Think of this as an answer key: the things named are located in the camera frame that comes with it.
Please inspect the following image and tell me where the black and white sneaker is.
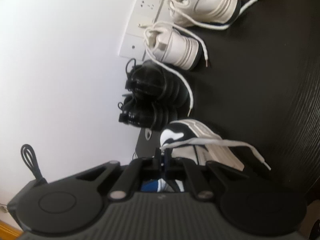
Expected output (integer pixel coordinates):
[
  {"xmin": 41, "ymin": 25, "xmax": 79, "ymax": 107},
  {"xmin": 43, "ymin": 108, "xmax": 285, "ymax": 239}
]
[{"xmin": 159, "ymin": 119, "xmax": 245, "ymax": 172}]

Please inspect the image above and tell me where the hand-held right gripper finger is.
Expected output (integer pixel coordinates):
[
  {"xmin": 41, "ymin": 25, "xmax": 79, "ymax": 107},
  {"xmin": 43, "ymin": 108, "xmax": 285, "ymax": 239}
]
[
  {"xmin": 164, "ymin": 148, "xmax": 250, "ymax": 202},
  {"xmin": 62, "ymin": 149, "xmax": 164, "ymax": 202}
]

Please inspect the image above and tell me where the black leather shoe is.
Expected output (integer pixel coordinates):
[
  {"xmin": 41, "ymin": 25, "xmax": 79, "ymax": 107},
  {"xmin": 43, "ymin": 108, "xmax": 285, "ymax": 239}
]
[
  {"xmin": 117, "ymin": 94, "xmax": 178, "ymax": 130},
  {"xmin": 124, "ymin": 59, "xmax": 192, "ymax": 110}
]

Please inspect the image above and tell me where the white wall socket panel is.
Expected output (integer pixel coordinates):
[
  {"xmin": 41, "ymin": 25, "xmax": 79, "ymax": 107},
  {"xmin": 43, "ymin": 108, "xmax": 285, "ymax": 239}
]
[{"xmin": 119, "ymin": 0, "xmax": 183, "ymax": 59}]

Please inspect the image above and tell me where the black-white sneaker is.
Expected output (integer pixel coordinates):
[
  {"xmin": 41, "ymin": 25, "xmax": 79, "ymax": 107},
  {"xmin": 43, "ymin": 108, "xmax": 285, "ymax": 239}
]
[{"xmin": 160, "ymin": 140, "xmax": 272, "ymax": 171}]

